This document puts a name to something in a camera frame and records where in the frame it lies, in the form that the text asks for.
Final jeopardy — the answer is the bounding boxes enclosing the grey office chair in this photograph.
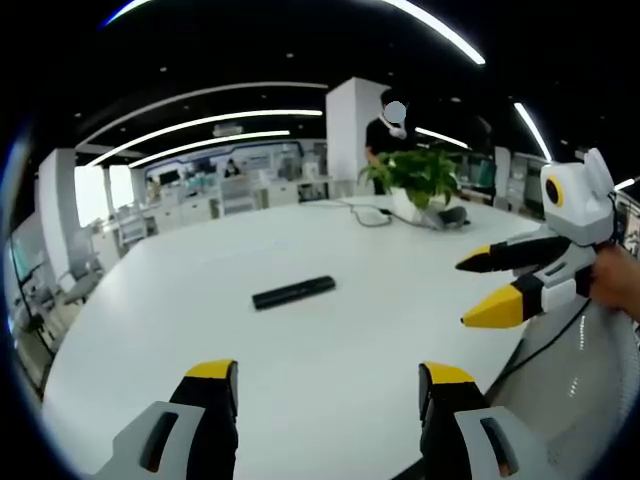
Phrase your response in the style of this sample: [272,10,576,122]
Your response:
[58,263,103,307]

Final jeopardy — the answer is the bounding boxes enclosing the white square pillar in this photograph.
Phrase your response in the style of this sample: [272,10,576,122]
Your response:
[324,76,393,182]

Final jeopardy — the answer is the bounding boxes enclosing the long ceiling light strip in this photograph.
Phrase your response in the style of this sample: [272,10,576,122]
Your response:
[87,129,292,168]
[512,101,553,163]
[74,108,324,151]

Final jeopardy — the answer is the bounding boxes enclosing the white slatted chair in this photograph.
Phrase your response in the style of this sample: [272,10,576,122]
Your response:
[218,177,262,217]

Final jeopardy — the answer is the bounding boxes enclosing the black remote control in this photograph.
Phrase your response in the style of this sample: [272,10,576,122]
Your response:
[251,275,337,311]

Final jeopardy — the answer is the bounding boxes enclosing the dark grey pouch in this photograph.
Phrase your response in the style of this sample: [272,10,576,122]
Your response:
[437,206,472,227]

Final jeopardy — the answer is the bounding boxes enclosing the green potted plant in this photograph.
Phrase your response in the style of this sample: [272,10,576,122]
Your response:
[357,146,464,222]

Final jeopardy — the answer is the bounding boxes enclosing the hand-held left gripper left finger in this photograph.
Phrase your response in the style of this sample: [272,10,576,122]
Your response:
[91,358,240,480]

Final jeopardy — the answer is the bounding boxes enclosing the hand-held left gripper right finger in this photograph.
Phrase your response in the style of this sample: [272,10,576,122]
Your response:
[418,360,569,480]

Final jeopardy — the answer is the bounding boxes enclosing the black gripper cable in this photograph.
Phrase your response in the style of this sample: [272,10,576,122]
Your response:
[488,295,596,397]

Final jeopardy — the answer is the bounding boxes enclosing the grey cable on table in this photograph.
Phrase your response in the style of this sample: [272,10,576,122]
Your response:
[343,198,397,229]

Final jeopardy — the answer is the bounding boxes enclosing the person's right hand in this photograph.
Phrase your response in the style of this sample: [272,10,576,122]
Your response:
[589,243,640,324]

